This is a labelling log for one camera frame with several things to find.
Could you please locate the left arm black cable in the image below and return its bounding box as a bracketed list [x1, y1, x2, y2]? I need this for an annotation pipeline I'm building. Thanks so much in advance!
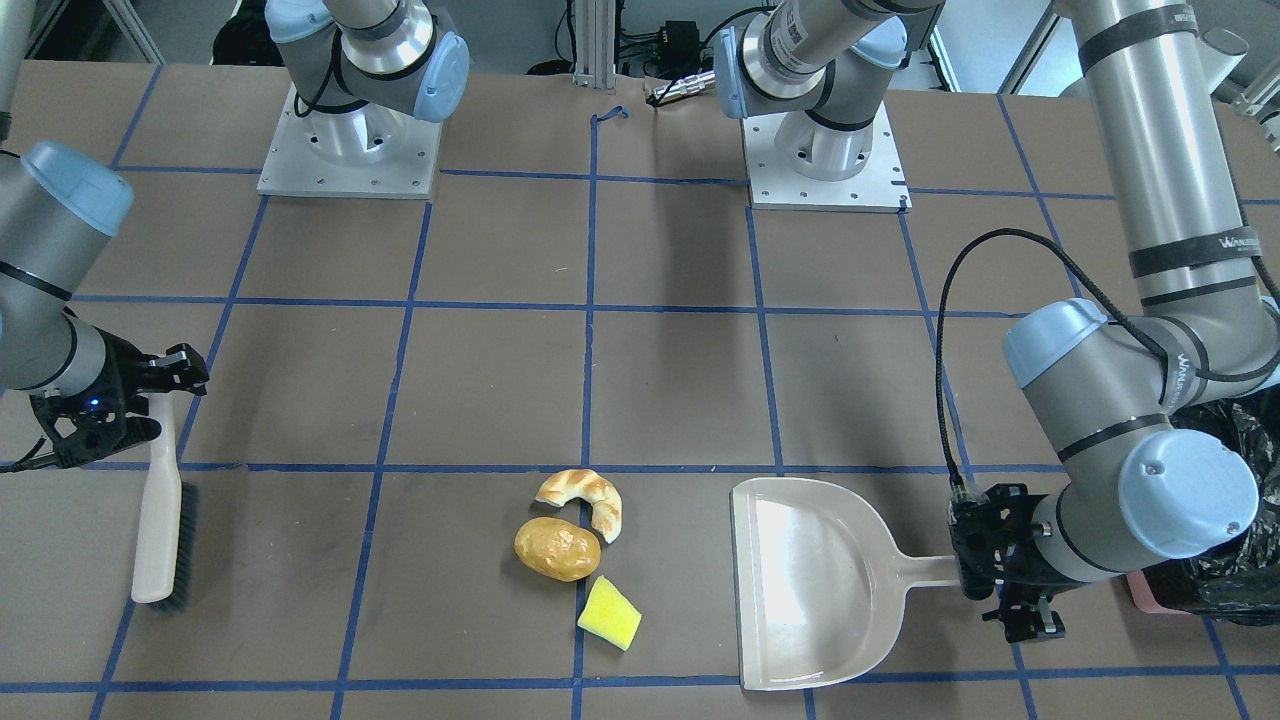
[934, 229, 1280, 491]

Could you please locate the beige hand brush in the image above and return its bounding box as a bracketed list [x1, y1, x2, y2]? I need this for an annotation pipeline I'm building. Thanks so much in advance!
[131, 395, 198, 612]

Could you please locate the yellow sponge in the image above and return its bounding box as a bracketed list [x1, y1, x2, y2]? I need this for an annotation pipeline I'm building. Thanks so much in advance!
[577, 577, 643, 651]

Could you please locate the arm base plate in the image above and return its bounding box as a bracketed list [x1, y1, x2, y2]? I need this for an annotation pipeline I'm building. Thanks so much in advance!
[257, 87, 442, 200]
[741, 104, 913, 213]

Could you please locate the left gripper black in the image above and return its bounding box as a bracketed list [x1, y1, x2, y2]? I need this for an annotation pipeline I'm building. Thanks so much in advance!
[948, 484, 1065, 643]

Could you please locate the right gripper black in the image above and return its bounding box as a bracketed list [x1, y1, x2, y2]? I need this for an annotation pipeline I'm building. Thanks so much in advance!
[28, 331, 210, 470]

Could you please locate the toy potato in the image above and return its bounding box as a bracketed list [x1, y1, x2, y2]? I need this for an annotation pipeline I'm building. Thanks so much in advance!
[513, 518, 602, 582]

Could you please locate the beige plastic dustpan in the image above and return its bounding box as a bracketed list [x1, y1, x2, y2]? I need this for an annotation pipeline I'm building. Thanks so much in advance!
[730, 477, 960, 692]

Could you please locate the toy croissant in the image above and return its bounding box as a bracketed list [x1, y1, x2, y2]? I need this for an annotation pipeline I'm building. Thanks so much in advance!
[534, 468, 623, 544]

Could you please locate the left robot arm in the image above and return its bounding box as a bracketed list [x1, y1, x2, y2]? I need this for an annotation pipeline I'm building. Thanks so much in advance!
[713, 1, 1277, 655]

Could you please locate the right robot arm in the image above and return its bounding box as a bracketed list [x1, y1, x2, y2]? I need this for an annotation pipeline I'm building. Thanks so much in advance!
[1, 1, 470, 473]

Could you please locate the black trash bag bin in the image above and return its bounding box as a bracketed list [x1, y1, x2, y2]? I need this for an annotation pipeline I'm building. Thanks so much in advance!
[1126, 387, 1279, 626]

